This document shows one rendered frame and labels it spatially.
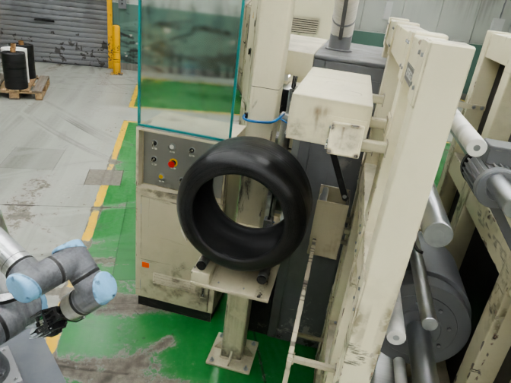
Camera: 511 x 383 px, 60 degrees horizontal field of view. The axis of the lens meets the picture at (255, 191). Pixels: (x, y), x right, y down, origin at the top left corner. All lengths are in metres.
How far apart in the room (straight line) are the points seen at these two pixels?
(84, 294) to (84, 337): 1.61
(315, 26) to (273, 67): 3.17
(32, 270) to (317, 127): 0.92
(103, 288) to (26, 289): 0.20
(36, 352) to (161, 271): 1.09
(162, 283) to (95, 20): 8.47
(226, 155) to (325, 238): 0.69
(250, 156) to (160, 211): 1.11
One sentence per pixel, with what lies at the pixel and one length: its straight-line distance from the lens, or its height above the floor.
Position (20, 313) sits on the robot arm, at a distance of 1.91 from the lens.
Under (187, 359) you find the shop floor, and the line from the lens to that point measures 2.85.
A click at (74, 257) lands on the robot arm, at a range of 1.42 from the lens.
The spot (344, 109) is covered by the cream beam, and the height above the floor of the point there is 1.76.
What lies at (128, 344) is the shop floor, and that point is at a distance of 2.95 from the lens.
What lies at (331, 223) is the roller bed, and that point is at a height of 1.09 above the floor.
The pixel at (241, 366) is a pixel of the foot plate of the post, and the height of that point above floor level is 0.01.
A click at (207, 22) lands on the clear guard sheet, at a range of 2.37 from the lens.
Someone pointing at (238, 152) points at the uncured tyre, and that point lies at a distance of 1.76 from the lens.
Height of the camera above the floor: 2.06
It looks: 25 degrees down
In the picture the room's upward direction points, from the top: 7 degrees clockwise
